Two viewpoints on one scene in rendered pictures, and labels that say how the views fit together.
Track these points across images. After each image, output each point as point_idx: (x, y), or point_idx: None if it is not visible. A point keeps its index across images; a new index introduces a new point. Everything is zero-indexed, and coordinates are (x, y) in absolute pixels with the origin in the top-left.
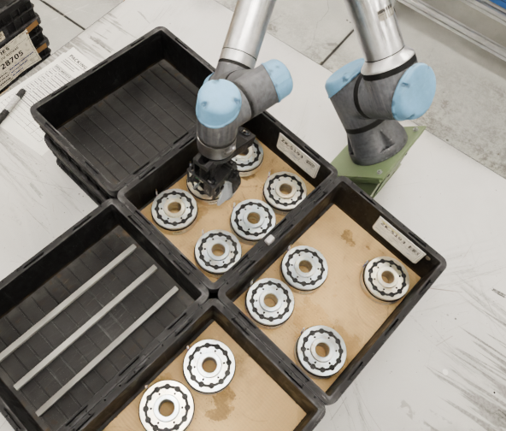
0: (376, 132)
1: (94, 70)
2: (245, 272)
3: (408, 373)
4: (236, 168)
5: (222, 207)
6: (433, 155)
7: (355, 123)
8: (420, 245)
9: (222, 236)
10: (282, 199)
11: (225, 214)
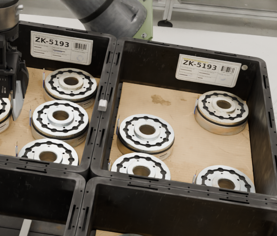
0: (117, 3)
1: None
2: (104, 141)
3: None
4: (20, 54)
5: (15, 130)
6: (162, 38)
7: (95, 2)
8: (232, 56)
9: (41, 144)
10: (75, 91)
11: (23, 134)
